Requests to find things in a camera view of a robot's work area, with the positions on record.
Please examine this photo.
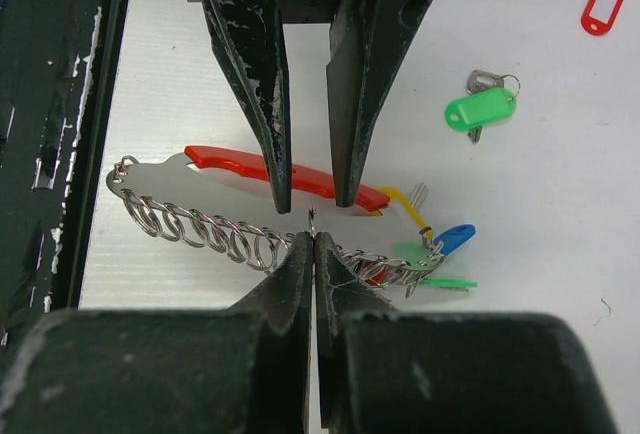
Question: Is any blue key tag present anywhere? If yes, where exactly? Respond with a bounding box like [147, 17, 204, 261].
[434, 224, 476, 257]

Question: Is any red key tag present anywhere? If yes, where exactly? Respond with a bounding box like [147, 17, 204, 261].
[358, 261, 393, 287]

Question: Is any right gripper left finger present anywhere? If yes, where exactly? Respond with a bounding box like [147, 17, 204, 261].
[231, 231, 313, 433]

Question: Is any key with green tag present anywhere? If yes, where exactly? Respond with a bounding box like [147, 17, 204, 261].
[443, 70, 521, 144]

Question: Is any yellow key tag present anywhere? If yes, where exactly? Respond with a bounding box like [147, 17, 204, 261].
[379, 182, 434, 241]

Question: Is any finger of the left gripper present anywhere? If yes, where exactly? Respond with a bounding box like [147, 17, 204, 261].
[202, 0, 292, 214]
[326, 0, 433, 207]

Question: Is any green key tag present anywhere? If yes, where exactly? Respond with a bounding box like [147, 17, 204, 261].
[392, 241, 478, 295]

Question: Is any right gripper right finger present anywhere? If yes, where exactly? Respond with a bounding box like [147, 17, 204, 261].
[314, 232, 397, 433]

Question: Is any metal key holder red handle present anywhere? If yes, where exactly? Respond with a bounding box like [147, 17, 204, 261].
[105, 144, 446, 300]

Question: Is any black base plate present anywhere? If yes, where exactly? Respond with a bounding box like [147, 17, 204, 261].
[1, 0, 129, 350]

